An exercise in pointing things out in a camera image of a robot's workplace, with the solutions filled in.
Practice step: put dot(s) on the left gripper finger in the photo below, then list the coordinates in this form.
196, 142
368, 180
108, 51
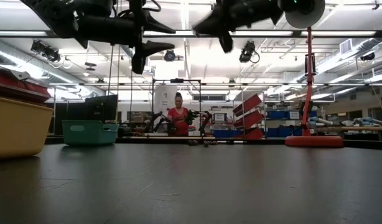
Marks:
147, 49
155, 25

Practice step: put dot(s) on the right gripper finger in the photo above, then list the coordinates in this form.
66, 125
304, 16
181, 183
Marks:
226, 42
214, 23

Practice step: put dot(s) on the black background robot arm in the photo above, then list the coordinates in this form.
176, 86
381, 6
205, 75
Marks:
203, 119
156, 121

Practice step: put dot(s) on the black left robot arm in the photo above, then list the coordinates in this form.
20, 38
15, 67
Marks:
54, 15

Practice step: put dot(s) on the white banner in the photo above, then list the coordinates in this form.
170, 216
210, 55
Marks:
163, 99

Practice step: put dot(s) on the framed white sign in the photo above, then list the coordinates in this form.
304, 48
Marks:
219, 117

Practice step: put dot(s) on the person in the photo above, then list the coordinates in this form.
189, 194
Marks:
178, 121

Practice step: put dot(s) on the black background monitor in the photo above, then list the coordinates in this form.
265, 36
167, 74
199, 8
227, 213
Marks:
94, 109

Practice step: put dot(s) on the red tilted bin rack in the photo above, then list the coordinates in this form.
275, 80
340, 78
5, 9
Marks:
248, 119

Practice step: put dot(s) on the blue storage bin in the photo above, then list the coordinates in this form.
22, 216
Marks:
284, 132
226, 133
278, 115

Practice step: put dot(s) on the white ceiling vent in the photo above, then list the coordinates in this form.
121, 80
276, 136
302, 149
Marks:
346, 46

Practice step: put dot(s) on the red desk lamp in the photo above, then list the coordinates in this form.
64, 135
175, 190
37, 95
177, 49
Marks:
309, 93

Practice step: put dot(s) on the black copper-top battery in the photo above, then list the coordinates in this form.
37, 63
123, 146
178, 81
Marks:
190, 142
195, 142

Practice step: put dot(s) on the teal plastic bin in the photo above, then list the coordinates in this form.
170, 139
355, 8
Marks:
88, 133

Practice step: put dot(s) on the red storage bin shelf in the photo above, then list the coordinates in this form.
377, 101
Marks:
20, 87

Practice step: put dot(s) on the yellow plastic bin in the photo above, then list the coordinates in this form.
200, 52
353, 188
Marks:
20, 130

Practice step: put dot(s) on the wooden workbench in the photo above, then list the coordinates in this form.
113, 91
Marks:
359, 128

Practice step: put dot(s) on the round black ceiling camera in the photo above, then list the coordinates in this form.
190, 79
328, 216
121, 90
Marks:
170, 55

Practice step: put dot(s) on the black overhead camera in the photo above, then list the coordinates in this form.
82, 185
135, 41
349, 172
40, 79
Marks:
248, 51

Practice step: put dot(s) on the overhead frame light bar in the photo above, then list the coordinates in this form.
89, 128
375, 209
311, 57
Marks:
272, 33

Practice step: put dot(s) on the black background rig frame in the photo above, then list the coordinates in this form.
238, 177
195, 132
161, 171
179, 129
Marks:
177, 81

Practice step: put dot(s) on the black metal table frame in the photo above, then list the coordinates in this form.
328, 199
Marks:
365, 143

